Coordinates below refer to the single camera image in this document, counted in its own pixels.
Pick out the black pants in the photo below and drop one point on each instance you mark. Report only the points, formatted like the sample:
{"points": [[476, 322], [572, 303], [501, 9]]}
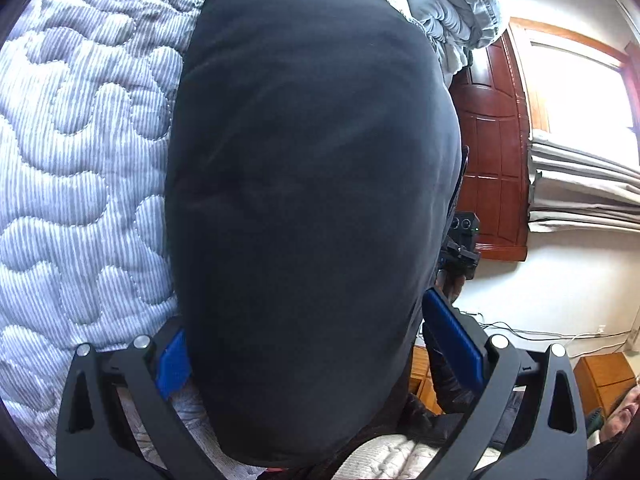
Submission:
{"points": [[313, 162]]}

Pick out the grey folded duvet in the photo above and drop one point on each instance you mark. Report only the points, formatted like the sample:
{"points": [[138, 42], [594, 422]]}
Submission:
{"points": [[458, 27]]}

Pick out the grey quilted bedspread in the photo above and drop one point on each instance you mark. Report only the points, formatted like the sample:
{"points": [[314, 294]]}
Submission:
{"points": [[87, 91]]}

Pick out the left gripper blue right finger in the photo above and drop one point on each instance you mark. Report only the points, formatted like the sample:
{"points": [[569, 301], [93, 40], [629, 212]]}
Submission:
{"points": [[459, 338]]}

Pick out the white grey curtain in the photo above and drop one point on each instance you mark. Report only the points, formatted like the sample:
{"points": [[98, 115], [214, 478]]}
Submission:
{"points": [[582, 188]]}

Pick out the wooden framed window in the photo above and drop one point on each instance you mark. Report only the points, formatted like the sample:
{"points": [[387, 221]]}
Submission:
{"points": [[582, 93]]}

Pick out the wooden bedside cabinet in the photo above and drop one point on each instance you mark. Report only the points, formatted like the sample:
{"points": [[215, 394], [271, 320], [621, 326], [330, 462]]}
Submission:
{"points": [[602, 380]]}

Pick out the person's right dark sleeve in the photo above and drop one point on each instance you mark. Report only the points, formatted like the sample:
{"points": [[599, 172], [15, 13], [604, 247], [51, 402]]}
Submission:
{"points": [[420, 424]]}

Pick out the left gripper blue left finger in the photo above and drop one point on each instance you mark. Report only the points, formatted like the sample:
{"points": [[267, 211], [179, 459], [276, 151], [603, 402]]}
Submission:
{"points": [[173, 368]]}

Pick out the person's right hand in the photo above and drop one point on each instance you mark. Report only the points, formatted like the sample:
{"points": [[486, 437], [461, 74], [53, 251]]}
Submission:
{"points": [[452, 287]]}

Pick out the dark wooden headboard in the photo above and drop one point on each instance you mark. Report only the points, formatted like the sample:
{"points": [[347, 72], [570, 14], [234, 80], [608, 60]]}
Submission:
{"points": [[490, 100]]}

